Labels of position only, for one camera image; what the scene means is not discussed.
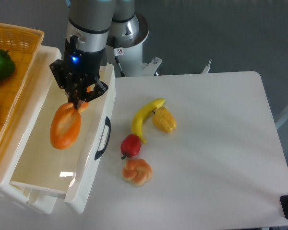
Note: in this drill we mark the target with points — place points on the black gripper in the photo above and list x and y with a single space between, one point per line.
78 74

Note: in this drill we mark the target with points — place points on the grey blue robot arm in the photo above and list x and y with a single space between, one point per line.
86 37

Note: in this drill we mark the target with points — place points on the open white drawer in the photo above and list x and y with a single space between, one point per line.
62 154

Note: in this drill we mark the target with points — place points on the round knotted bread roll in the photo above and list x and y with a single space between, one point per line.
137 172

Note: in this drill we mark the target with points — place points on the white drawer cabinet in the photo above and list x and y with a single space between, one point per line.
32 97

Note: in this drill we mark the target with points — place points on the yellow banana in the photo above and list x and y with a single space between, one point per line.
142 114

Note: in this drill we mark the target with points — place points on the red bell pepper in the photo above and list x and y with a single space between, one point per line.
130 146

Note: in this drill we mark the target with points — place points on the orange woven basket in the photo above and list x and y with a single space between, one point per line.
23 44

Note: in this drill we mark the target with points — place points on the yellow corn piece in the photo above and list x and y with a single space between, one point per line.
164 120

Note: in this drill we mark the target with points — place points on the green bell pepper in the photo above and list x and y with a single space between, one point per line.
7 65

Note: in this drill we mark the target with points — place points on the black drawer handle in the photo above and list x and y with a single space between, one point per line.
104 139

